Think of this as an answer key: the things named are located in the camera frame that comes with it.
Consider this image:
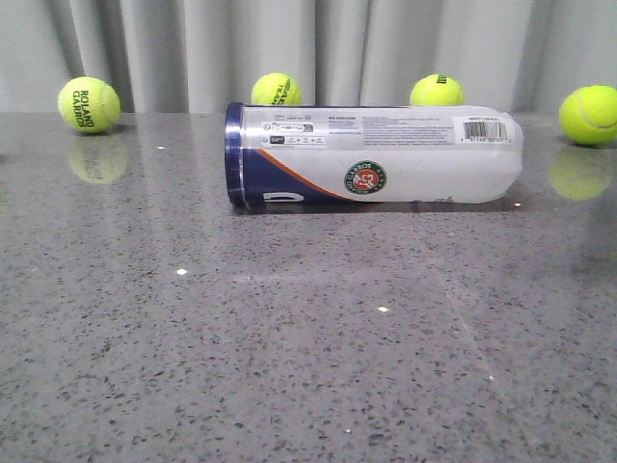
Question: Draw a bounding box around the rightmost yellow tennis ball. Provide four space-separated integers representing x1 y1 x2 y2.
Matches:
558 85 616 146

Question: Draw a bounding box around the Wilson tennis ball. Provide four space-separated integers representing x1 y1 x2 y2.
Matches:
410 73 465 106

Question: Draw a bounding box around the Head Team tennis ball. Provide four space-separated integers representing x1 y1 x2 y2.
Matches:
251 72 302 105

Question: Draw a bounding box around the white Roland Garros tennis can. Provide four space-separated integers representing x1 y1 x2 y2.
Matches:
225 102 523 207

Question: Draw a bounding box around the grey pleated curtain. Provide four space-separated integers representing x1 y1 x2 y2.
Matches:
1 1 616 113

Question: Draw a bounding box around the Roland Garros tennis ball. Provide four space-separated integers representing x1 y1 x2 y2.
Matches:
58 76 121 133

